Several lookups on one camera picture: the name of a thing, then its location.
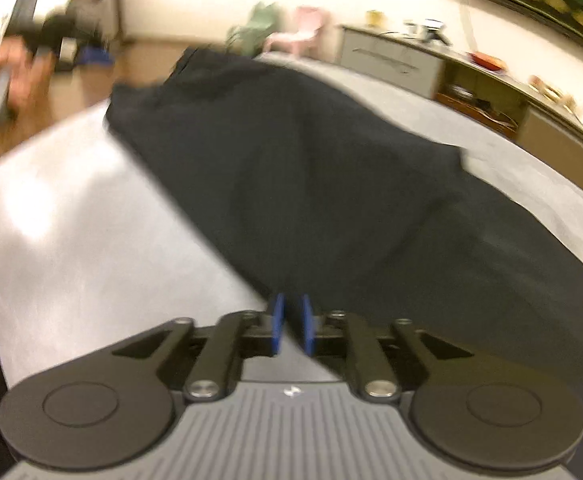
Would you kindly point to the green plastic child chair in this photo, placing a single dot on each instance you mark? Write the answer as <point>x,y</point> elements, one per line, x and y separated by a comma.
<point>248,39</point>

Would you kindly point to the small black camera gadget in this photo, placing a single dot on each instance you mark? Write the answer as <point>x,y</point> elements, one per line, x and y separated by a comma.
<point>433,30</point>

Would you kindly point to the long grey tv cabinet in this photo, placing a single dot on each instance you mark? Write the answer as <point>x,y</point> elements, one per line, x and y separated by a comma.
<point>547,130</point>

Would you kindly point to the yellow cup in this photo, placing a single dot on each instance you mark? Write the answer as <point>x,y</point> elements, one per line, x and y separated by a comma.
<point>374,19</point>

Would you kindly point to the pink plastic child chair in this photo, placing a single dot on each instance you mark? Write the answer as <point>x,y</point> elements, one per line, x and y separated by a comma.
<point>306,38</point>

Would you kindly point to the black trousers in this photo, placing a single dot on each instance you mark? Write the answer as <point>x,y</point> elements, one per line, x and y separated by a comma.
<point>304,190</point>

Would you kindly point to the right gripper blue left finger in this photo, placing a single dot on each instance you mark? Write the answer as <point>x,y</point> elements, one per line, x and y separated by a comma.
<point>219,350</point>

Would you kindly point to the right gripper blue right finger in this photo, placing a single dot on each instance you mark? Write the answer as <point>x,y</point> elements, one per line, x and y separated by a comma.
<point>348,337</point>

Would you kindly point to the person left hand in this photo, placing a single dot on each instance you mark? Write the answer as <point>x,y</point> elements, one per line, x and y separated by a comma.
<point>24,76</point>

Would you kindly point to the red fruit plate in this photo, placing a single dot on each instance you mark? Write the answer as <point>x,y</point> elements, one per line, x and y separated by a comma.
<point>488,62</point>

